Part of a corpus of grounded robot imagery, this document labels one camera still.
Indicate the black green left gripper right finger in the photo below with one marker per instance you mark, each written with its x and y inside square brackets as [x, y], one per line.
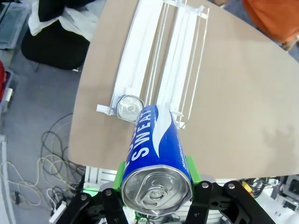
[195, 172]

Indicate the black cushion seat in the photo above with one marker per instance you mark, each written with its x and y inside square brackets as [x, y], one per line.
[53, 51]

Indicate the person in orange shirt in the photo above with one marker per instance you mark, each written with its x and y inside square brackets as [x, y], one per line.
[271, 16]

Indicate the clear acrylic can dispenser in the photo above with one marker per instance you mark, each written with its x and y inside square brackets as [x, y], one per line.
[140, 46]

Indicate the red bag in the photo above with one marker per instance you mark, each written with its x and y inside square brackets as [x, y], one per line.
[2, 74]

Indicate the white cloth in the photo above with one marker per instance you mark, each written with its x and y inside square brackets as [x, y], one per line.
[77, 21]

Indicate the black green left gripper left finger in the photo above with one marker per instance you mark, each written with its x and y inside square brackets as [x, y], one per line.
[118, 177]

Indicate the white slotted base panel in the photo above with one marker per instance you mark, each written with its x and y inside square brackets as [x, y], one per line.
[98, 175]

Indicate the white power strip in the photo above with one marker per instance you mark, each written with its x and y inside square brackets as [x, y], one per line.
[58, 211]

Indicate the clear plastic storage box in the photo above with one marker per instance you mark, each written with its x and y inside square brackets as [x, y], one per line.
[12, 25]

